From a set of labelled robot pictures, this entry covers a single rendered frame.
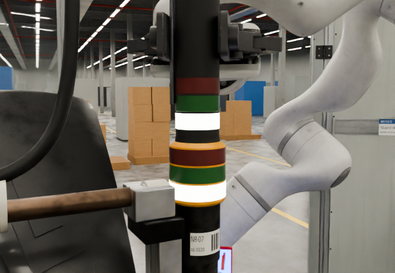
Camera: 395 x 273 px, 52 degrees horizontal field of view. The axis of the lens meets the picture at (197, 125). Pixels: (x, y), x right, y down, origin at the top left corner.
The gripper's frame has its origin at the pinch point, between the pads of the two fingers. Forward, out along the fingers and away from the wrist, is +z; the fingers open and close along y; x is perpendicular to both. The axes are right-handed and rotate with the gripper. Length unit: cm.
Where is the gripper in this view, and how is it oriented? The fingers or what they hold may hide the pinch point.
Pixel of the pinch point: (194, 37)
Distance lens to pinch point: 31.1
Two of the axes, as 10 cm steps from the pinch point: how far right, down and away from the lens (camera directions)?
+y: -9.9, -0.1, 1.3
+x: 0.0, -10.0, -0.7
